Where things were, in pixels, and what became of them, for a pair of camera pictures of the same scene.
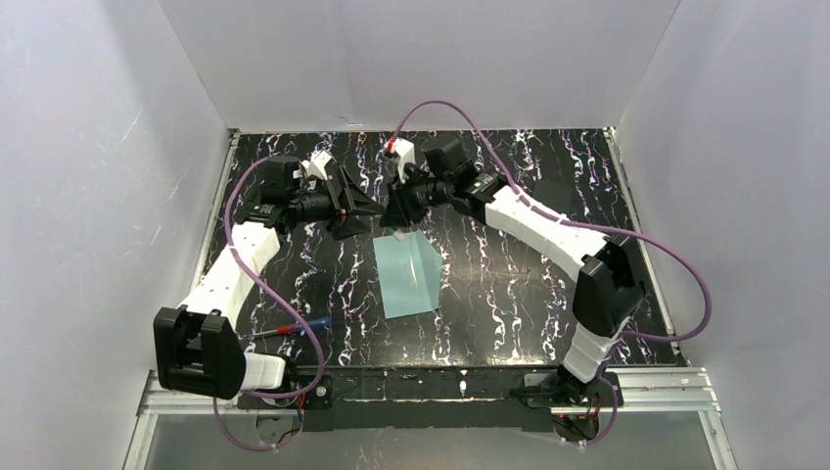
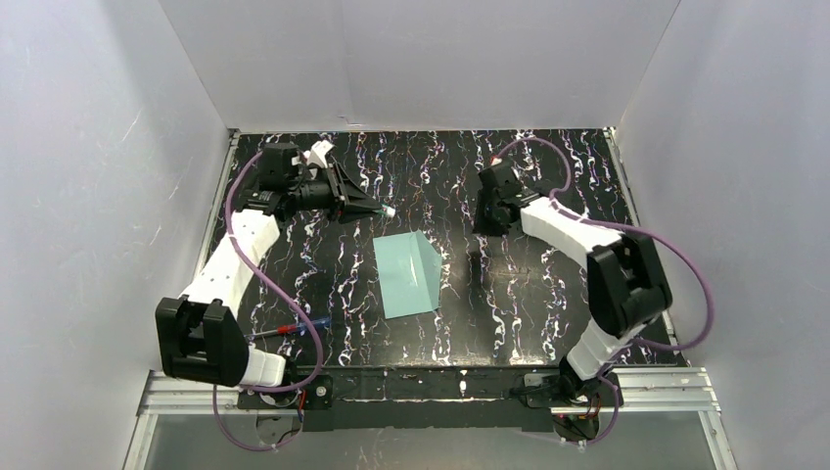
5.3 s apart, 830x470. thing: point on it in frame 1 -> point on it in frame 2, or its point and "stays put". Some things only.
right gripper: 407,197 -> 491,218
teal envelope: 409,274 stays put
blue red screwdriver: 289,329 stays put
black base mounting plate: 351,399 stays put
